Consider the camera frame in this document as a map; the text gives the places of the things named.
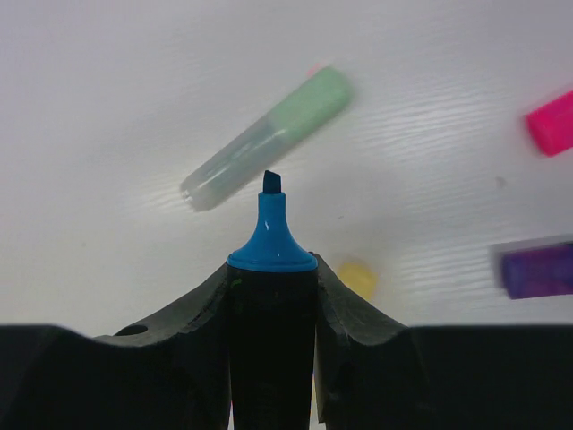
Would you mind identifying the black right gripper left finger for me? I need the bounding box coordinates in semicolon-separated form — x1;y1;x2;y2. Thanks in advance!
1;268;230;429

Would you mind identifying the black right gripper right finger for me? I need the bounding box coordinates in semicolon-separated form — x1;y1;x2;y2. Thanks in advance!
315;262;572;429

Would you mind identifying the pastel yellow highlighter cap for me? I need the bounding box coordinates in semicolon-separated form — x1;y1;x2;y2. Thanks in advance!
337;261;379;301

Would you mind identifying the blue black highlighter body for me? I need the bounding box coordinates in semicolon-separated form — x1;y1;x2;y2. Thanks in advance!
227;171;318;429

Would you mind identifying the pink highlighter cap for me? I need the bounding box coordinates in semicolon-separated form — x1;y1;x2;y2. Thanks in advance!
525;91;572;157

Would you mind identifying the purple cap black highlighter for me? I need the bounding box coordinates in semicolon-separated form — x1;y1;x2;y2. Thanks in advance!
490;235;572;300

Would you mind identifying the pastel green highlighter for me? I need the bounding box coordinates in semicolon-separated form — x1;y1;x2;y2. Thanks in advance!
180;66;354;211

